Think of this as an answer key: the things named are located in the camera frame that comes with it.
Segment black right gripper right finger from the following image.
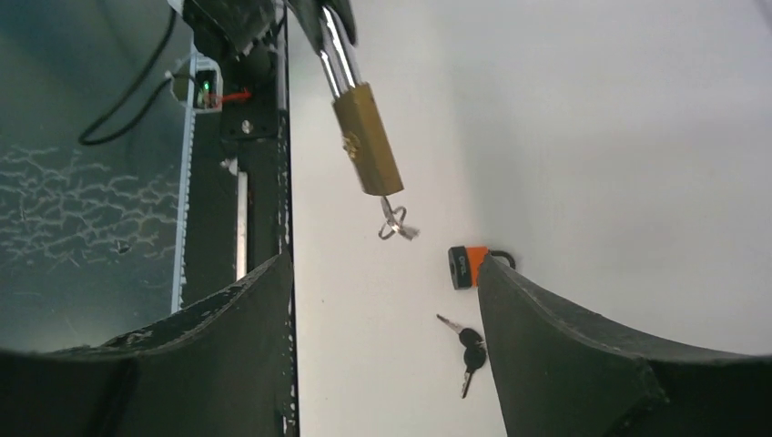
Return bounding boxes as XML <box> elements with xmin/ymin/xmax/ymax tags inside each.
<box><xmin>478</xmin><ymin>258</ymin><xmax>771</xmax><ymax>436</ymax></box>

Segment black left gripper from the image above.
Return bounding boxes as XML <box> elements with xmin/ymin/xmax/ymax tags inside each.
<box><xmin>180</xmin><ymin>0</ymin><xmax>358</xmax><ymax>61</ymax></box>

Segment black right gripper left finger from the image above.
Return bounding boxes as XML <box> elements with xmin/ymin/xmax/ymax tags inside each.
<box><xmin>1</xmin><ymin>254</ymin><xmax>293</xmax><ymax>436</ymax></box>

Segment black-headed key bunch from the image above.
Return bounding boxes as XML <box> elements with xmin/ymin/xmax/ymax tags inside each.
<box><xmin>436</xmin><ymin>314</ymin><xmax>488</xmax><ymax>399</ymax></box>

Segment large brass padlock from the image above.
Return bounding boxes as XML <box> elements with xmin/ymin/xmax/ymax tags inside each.
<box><xmin>319</xmin><ymin>5</ymin><xmax>404</xmax><ymax>197</ymax></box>

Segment orange black padlock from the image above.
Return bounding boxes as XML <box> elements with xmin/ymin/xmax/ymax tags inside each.
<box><xmin>447</xmin><ymin>246</ymin><xmax>516</xmax><ymax>290</ymax></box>

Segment silver brass-padlock keys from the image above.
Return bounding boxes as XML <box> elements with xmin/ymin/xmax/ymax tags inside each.
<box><xmin>378</xmin><ymin>197</ymin><xmax>420</xmax><ymax>241</ymax></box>

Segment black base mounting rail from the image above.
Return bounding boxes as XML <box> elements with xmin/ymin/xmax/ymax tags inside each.
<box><xmin>171</xmin><ymin>46</ymin><xmax>298</xmax><ymax>436</ymax></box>

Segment black left camera cable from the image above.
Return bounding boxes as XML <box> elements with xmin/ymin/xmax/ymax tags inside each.
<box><xmin>78</xmin><ymin>5</ymin><xmax>179</xmax><ymax>147</ymax></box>

